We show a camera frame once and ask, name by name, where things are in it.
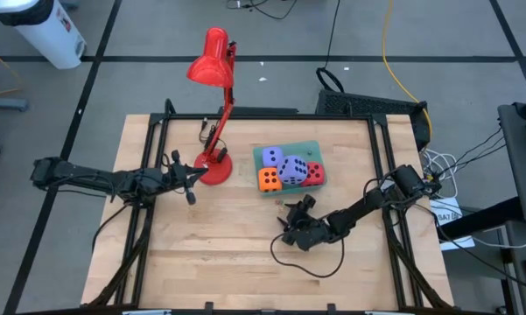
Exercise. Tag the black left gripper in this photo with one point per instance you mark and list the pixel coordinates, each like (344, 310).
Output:
(177, 177)

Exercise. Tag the black table frame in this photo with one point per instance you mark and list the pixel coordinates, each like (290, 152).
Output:
(267, 117)

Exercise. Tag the white trash can black liner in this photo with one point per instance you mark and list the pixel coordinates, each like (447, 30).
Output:
(48, 30)

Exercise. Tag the large red foam die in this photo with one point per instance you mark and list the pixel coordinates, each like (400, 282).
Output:
(318, 179)

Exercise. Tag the red desk lamp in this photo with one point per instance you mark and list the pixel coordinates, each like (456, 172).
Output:
(212, 65)

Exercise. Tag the teal translucent plastic bin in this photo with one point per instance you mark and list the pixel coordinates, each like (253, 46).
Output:
(299, 148)

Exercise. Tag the large purple foam die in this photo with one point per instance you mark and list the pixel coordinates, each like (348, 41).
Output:
(269, 159)
(289, 175)

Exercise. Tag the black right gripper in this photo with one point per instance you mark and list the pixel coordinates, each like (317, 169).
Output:
(308, 229)

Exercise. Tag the dark grey side desk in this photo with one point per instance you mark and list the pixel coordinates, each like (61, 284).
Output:
(518, 166)

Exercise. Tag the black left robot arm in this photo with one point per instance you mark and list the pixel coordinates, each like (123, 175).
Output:
(92, 179)

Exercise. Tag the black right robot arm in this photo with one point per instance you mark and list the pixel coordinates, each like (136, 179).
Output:
(363, 205)

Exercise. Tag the large orange foam die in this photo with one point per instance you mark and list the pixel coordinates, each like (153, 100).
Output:
(264, 186)

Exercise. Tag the grey stand foot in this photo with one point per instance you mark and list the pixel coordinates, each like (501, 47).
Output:
(4, 103)

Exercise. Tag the white paper sheet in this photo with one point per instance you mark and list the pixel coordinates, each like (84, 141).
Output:
(448, 216)

